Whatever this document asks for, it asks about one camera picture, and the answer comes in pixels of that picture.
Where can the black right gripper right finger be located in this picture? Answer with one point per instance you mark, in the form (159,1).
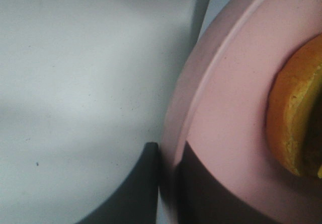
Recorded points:
(218,185)

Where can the burger with lettuce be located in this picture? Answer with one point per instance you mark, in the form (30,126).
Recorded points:
(293,120)

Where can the white microwave oven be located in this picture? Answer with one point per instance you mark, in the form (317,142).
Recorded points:
(84,85)

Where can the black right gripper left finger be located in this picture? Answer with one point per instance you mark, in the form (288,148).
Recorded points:
(135,200)

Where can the pink plate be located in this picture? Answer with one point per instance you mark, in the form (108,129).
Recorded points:
(221,94)

